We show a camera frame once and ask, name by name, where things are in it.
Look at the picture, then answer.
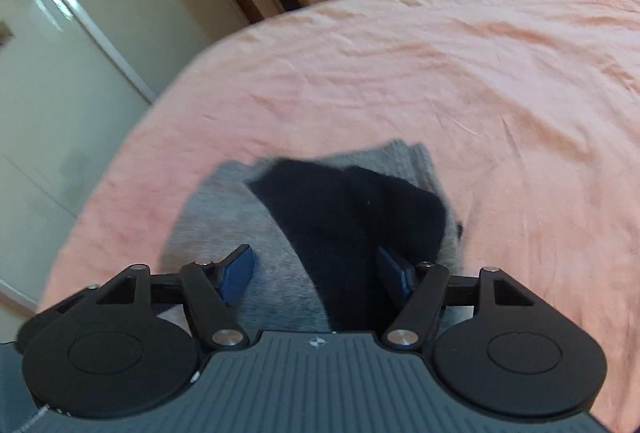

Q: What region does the navy and grey small sweater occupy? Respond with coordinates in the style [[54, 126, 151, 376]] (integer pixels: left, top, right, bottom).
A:
[[160, 139, 463, 335]]

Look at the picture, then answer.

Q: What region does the frosted glass wardrobe door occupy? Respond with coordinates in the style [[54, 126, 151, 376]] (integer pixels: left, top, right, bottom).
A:
[[0, 0, 251, 314]]

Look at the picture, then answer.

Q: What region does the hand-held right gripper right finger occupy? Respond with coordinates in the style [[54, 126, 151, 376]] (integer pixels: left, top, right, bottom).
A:
[[376, 247, 541, 350]]

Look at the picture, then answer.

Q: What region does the pink bed sheet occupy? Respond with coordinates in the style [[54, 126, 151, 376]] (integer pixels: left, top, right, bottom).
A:
[[37, 0, 640, 433]]

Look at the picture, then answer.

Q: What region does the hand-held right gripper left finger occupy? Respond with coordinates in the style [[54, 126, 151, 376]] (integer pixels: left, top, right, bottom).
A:
[[92, 244, 256, 350]]

